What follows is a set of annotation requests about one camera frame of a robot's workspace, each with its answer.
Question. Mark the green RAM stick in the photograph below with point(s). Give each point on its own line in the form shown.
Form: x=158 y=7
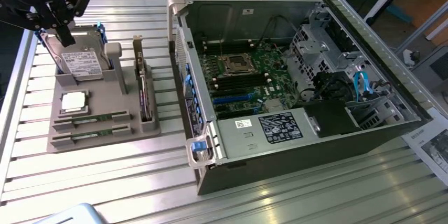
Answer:
x=87 y=120
x=87 y=135

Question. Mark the black RAM slot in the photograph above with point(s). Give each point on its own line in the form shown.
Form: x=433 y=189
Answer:
x=227 y=45
x=242 y=82
x=229 y=48
x=229 y=51
x=227 y=42
x=243 y=85
x=242 y=79
x=241 y=76

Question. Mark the silver hard disk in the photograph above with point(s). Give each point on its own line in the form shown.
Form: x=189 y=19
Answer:
x=82 y=53

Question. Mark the silver CPU chip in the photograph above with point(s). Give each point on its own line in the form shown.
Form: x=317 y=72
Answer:
x=74 y=101

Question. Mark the grey parts rack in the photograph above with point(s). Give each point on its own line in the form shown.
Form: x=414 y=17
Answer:
x=105 y=106

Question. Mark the graphics card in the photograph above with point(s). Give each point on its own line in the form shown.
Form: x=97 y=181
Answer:
x=143 y=87

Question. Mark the CPU socket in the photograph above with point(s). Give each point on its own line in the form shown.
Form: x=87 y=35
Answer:
x=235 y=63

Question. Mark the blue expansion slot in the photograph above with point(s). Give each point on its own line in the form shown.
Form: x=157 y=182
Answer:
x=233 y=99

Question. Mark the black expansion slot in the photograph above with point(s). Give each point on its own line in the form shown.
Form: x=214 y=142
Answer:
x=239 y=114
x=238 y=108

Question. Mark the blue case latch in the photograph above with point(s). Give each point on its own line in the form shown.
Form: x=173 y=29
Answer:
x=198 y=147

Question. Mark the green motherboard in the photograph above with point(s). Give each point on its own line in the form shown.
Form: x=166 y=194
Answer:
x=271 y=64

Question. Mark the grey power supply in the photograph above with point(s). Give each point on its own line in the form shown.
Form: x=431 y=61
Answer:
x=238 y=141

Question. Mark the silver chipset heat sink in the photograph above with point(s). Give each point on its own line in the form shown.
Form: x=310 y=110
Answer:
x=278 y=106

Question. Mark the silver metal disk bay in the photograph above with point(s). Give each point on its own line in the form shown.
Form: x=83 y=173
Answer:
x=311 y=48

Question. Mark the light blue rounded cover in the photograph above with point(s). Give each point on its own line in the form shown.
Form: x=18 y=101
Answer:
x=74 y=214

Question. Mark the black open PC case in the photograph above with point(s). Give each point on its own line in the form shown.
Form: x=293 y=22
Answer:
x=281 y=167

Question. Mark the black plastic shroud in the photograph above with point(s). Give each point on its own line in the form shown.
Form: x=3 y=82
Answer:
x=331 y=119

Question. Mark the white power strip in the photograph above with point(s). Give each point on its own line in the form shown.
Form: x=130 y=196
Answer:
x=410 y=57

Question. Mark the grey box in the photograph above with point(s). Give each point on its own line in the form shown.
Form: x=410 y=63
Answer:
x=434 y=69

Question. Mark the printed paper sheet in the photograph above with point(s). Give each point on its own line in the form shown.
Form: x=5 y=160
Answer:
x=434 y=150

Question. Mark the blue disk frame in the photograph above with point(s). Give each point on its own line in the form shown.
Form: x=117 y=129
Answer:
x=102 y=28

